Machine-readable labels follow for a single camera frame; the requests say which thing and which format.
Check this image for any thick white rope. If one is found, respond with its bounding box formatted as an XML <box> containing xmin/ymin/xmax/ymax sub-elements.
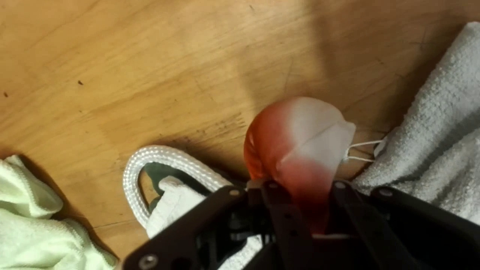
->
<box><xmin>122</xmin><ymin>143</ymin><xmax>267</xmax><ymax>270</ymax></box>

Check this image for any pale green cloth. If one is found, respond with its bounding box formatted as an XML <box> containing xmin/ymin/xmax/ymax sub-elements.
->
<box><xmin>0</xmin><ymin>154</ymin><xmax>119</xmax><ymax>270</ymax></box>

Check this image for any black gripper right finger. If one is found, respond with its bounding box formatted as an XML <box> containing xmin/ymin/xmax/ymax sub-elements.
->
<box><xmin>332</xmin><ymin>179</ymin><xmax>480</xmax><ymax>270</ymax></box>

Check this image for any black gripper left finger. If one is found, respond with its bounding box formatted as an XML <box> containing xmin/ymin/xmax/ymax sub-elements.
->
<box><xmin>122</xmin><ymin>179</ymin><xmax>317</xmax><ymax>270</ymax></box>

